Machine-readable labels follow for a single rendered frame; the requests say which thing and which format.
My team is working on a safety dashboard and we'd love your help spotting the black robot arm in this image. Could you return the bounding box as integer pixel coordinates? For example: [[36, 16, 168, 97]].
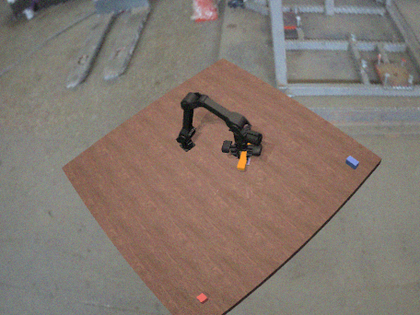
[[176, 92, 263, 152]]

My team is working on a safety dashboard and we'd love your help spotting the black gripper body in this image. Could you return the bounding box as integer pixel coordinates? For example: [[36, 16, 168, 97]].
[[222, 140, 262, 157]]

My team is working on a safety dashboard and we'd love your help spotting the small blue block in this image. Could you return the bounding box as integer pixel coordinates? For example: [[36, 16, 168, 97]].
[[345, 156, 359, 169]]

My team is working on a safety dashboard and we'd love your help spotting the orange bar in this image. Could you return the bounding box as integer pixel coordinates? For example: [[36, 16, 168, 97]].
[[238, 151, 248, 170]]

